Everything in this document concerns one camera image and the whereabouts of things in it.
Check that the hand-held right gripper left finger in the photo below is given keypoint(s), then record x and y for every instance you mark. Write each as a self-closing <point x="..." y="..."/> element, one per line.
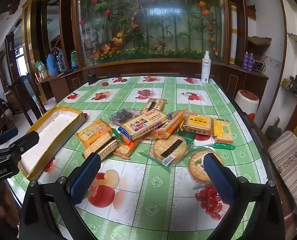
<point x="84" y="180"/>

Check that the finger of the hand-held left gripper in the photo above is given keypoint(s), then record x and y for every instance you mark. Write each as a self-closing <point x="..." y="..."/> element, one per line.
<point x="7" y="135"/>
<point x="26" y="141"/>

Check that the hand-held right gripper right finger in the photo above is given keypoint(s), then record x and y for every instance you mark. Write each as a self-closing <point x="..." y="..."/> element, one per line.
<point x="218" y="180"/>

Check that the round cracker packet green print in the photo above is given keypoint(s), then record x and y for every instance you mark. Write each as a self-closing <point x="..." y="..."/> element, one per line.
<point x="197" y="166"/>

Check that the yellow cardboard tray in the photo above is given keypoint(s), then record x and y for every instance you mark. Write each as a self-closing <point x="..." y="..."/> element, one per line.
<point x="58" y="130"/>

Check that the long yellow cracker packet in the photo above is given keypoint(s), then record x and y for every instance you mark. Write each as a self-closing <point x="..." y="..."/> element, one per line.
<point x="93" y="132"/>

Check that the small orange cracker packet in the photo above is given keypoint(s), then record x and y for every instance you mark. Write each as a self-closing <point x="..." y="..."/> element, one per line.
<point x="124" y="150"/>

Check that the round cracker packet black label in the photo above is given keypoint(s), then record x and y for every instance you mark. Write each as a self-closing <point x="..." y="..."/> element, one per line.
<point x="167" y="150"/>

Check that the square yellow label cracker packet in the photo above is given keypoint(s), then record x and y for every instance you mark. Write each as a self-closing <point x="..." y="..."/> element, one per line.
<point x="197" y="123"/>

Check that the clear bag of dark snacks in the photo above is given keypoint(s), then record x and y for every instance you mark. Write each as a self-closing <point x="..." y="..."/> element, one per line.
<point x="121" y="116"/>

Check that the blue-ended cracker packet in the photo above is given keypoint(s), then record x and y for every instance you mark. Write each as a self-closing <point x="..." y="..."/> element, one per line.
<point x="141" y="126"/>

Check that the person's left hand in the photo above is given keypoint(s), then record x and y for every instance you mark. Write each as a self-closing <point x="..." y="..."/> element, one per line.
<point x="3" y="212"/>

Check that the dark wooden chair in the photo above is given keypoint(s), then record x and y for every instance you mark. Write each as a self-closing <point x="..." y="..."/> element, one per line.
<point x="26" y="92"/>

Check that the small cardboard box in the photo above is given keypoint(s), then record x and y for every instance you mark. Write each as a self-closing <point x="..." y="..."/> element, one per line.
<point x="42" y="75"/>

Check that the green snack bag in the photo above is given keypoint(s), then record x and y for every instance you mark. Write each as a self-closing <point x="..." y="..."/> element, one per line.
<point x="41" y="66"/>

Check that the blue thermos jug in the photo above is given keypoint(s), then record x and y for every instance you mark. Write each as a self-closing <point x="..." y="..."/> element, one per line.
<point x="52" y="66"/>

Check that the white orange stool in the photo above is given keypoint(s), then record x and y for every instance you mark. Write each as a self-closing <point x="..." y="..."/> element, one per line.
<point x="246" y="102"/>

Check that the grey thermos flask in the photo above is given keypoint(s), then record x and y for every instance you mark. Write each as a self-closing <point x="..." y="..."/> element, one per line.
<point x="61" y="61"/>

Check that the small black cup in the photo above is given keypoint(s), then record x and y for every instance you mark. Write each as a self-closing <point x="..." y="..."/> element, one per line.
<point x="92" y="79"/>

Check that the green label water bottle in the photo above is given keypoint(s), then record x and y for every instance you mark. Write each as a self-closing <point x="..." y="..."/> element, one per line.
<point x="74" y="61"/>

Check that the white spray bottle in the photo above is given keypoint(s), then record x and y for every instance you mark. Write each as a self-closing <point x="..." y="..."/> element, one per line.
<point x="205" y="70"/>

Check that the purple spray can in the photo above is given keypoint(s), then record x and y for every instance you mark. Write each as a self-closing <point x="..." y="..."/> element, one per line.
<point x="245" y="62"/>
<point x="251" y="63"/>

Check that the wooden sideboard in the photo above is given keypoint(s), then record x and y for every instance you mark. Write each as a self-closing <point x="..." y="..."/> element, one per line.
<point x="151" y="67"/>

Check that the rolled white yellow paper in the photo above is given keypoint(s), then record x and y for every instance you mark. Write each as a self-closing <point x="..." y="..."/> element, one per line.
<point x="233" y="35"/>

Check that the artificial flower glass display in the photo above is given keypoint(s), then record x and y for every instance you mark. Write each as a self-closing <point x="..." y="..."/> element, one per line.
<point x="151" y="30"/>

